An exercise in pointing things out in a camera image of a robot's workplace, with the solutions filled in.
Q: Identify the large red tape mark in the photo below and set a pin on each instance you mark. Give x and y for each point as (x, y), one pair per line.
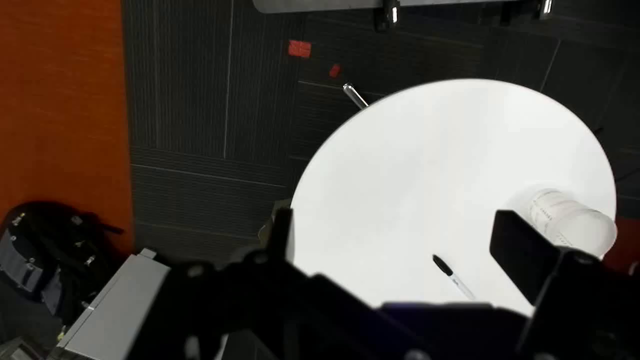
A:
(300, 48)

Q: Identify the white cabinet with gray cushion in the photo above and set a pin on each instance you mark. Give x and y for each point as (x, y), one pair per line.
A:
(112, 306)

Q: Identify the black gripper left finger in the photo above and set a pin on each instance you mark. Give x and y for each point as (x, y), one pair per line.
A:
(283, 232)

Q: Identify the black backpack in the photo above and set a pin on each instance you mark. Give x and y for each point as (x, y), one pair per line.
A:
(47, 267)

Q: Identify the black capped white marker pen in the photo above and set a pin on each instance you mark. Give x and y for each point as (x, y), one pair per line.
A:
(442, 267)

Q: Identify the round white table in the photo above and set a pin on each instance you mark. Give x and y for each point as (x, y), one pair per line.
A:
(60, 100)

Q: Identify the clear plastic measuring cup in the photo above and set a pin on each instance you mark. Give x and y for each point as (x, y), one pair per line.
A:
(567, 221)

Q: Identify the gray metal frame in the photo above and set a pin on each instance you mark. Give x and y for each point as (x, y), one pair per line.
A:
(321, 4)

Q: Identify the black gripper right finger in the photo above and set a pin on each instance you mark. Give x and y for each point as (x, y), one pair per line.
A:
(526, 253)

